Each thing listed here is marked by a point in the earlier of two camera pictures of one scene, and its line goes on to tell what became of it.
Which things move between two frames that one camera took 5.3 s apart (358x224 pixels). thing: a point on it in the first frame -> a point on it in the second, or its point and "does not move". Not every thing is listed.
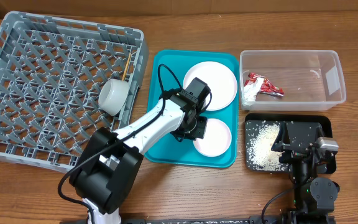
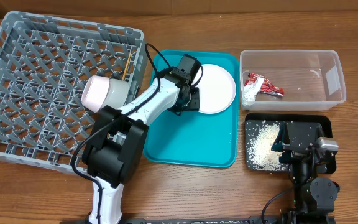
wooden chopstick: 127,66 does not move
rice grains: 261,135 does not move
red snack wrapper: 255,84 does not move
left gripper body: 196,127 -> 192,99
